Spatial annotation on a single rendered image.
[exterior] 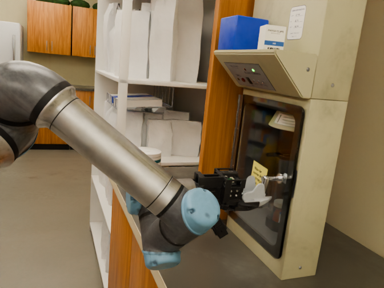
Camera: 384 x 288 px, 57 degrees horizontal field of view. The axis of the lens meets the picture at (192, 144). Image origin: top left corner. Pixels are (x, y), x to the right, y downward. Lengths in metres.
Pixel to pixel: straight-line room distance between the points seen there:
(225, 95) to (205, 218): 0.62
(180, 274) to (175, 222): 0.34
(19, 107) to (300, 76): 0.58
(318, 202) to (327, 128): 0.19
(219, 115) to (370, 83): 0.52
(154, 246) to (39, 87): 0.36
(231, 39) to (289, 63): 0.24
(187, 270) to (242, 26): 0.66
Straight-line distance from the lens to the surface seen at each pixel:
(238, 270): 1.02
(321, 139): 0.92
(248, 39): 1.01
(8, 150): 0.73
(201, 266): 1.01
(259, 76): 0.94
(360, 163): 1.35
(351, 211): 1.40
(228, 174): 0.87
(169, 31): 2.03
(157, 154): 1.50
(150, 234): 0.74
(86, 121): 0.64
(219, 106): 1.16
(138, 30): 2.12
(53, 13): 5.92
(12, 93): 0.67
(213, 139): 1.18
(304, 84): 0.86
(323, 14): 0.89
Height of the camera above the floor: 1.46
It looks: 12 degrees down
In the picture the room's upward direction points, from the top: 6 degrees clockwise
